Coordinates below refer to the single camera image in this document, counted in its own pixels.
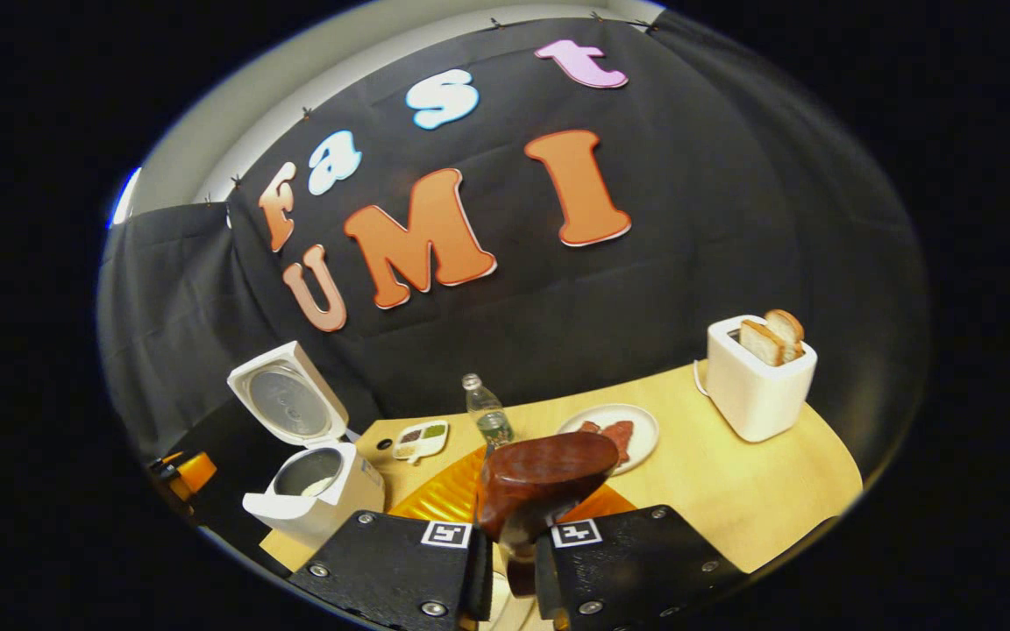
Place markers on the white divided condiment dish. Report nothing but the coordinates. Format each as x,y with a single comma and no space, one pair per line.
422,449

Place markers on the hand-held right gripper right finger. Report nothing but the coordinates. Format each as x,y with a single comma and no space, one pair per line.
636,570

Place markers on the white round plate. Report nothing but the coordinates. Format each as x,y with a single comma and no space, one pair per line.
641,421

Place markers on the white toaster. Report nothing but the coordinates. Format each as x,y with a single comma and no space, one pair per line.
750,403

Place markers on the red meat piece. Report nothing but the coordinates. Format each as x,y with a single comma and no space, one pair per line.
619,438
589,427

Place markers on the toasted bread slice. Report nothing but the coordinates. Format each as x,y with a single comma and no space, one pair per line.
761,343
787,329

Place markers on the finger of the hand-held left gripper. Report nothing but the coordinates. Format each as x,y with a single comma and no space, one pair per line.
196,471

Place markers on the white rice cooker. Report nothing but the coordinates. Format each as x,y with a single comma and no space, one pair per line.
347,508

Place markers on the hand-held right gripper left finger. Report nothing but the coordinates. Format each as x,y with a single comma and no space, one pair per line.
391,570

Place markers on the brown wooden spoon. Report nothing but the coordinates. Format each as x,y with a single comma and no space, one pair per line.
540,478

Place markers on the clear plastic water bottle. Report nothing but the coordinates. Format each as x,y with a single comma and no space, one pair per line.
492,425

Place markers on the black backdrop cloth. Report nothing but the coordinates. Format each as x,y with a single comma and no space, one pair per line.
689,219

